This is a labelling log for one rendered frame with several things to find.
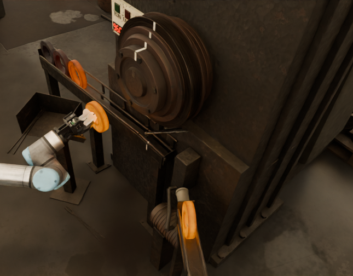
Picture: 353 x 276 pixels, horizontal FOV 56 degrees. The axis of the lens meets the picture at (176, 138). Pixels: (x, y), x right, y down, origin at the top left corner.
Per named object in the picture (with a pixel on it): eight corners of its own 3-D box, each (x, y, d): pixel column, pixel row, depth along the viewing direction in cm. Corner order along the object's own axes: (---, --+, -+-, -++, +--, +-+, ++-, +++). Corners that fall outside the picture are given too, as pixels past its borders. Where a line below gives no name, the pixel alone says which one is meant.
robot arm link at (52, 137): (59, 154, 150) (48, 142, 155) (68, 148, 152) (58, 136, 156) (51, 144, 143) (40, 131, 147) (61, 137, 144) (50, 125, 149)
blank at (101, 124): (88, 95, 159) (82, 97, 157) (107, 108, 151) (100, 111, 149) (93, 121, 169) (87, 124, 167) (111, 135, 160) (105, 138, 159)
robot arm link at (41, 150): (35, 171, 150) (20, 153, 149) (58, 153, 153) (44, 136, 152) (33, 171, 141) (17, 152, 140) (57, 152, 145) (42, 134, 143)
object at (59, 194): (56, 172, 234) (35, 91, 183) (92, 181, 232) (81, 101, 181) (41, 196, 220) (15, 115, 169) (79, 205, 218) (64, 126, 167)
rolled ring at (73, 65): (64, 62, 209) (69, 61, 210) (76, 91, 214) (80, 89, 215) (73, 58, 193) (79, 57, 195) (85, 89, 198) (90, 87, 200)
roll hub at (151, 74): (123, 88, 152) (123, 32, 132) (164, 122, 139) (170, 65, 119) (114, 93, 149) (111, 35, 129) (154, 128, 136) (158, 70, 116)
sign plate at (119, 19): (115, 29, 171) (114, -6, 158) (147, 52, 159) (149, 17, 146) (111, 30, 170) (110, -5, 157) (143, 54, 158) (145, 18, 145)
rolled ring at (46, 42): (50, 45, 212) (55, 44, 214) (37, 36, 223) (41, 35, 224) (56, 71, 224) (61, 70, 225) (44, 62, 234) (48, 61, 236)
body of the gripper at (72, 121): (81, 119, 147) (58, 136, 144) (88, 130, 155) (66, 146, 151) (73, 110, 151) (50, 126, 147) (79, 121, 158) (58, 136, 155)
